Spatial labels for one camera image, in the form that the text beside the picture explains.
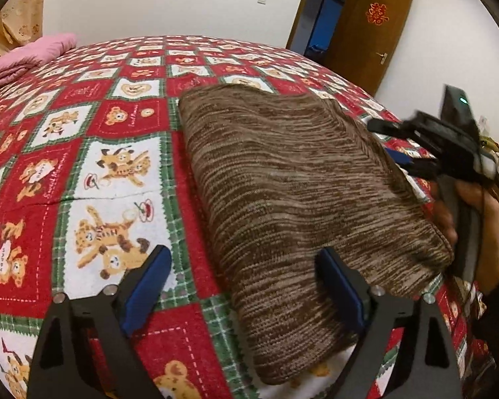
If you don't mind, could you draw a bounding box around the red door decoration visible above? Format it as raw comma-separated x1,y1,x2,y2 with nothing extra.
366,2,389,26

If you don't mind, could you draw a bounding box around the brown knit sun sweater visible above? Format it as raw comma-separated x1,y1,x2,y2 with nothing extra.
178,84,453,385

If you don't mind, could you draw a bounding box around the person's right hand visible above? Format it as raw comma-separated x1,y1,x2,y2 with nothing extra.
430,180,499,296

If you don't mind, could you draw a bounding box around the folded pink blanket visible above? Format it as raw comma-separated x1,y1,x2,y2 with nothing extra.
0,33,77,88

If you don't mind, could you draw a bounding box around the brown wooden door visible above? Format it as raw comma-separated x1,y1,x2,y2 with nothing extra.
323,0,413,95

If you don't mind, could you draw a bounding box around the beige patterned curtain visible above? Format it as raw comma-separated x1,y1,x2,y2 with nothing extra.
0,0,44,50

